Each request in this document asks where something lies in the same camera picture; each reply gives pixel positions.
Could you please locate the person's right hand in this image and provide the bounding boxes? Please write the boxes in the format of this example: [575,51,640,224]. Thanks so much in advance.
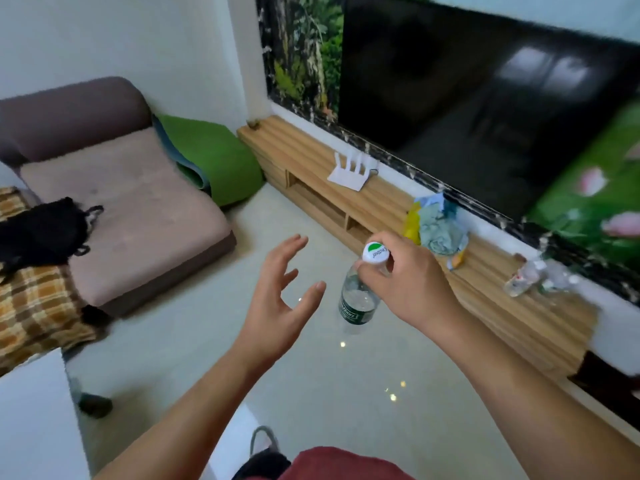
[355,232,466,336]

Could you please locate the person's left hand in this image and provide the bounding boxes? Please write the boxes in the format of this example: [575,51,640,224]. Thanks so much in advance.
[235,235,327,368]

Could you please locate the clear green-label water bottle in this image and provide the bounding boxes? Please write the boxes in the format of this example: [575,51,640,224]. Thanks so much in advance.
[339,241,392,335]

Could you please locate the person's left forearm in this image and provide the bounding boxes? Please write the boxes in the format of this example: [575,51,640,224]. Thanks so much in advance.
[92,340,288,480]

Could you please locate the person's right forearm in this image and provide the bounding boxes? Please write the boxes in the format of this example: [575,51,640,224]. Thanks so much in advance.
[422,302,640,480]

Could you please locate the yellow plastic bag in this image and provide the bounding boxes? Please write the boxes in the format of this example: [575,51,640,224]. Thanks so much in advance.
[403,202,422,245]

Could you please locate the crumpled blue-green plastic bag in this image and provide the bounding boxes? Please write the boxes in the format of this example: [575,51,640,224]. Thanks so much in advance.
[416,193,470,256]

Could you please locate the white router with antennas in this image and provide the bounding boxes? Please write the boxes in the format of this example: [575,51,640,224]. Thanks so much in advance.
[327,151,379,192]

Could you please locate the wooden television cabinet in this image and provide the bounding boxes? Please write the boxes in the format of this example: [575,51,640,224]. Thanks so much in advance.
[236,115,601,380]

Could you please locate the clear empty plastic bottle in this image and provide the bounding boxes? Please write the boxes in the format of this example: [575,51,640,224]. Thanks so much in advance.
[504,255,546,298]
[540,257,582,296]

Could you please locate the green cushion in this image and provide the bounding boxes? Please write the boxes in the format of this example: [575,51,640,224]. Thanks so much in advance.
[157,114,265,208]

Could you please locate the person's red shorts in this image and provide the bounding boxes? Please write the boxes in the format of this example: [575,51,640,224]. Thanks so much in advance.
[290,446,416,480]

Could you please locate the brown pink sofa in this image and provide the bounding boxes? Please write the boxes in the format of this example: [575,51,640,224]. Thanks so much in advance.
[0,76,237,318]

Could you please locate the black flat television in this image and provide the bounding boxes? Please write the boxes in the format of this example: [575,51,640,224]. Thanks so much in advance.
[337,0,640,223]

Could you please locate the black slipper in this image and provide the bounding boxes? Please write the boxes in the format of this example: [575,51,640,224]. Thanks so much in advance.
[77,393,114,419]

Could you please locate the brown plaid blanket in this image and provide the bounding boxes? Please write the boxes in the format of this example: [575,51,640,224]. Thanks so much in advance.
[0,186,101,378]

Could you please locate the black bag with grey handle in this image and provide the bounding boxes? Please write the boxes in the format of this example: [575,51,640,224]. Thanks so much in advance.
[232,426,292,480]

